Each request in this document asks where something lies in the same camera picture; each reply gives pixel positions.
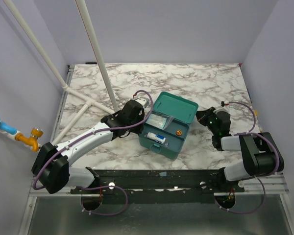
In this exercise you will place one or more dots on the small white blue tube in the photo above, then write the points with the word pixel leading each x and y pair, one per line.
pixel 157 138

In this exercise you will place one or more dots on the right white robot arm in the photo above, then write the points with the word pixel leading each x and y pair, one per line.
pixel 260 155

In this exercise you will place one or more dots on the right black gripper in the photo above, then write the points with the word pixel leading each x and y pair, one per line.
pixel 205 116

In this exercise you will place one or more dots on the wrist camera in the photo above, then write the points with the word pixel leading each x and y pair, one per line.
pixel 143 101
pixel 223 107

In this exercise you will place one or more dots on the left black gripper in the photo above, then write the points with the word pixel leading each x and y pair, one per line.
pixel 138 129

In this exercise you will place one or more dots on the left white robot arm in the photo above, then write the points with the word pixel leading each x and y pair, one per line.
pixel 53 165

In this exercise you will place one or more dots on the brown round coin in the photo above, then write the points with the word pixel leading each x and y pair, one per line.
pixel 179 132

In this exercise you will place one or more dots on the teal medicine kit box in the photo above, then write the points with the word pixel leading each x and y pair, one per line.
pixel 176 106

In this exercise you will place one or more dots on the clear zip bag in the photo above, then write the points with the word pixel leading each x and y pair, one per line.
pixel 168 121

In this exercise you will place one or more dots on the teal divided tray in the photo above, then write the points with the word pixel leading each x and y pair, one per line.
pixel 175 142

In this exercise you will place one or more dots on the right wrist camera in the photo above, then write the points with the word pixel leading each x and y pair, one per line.
pixel 223 107

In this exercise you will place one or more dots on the orange blue pipe valve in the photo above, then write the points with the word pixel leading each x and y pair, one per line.
pixel 16 135

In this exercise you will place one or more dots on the teal bandage packet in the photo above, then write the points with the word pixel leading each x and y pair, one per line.
pixel 157 121

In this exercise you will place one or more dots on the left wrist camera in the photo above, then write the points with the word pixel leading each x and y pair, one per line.
pixel 143 101

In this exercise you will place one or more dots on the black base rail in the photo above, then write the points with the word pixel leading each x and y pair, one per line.
pixel 159 186

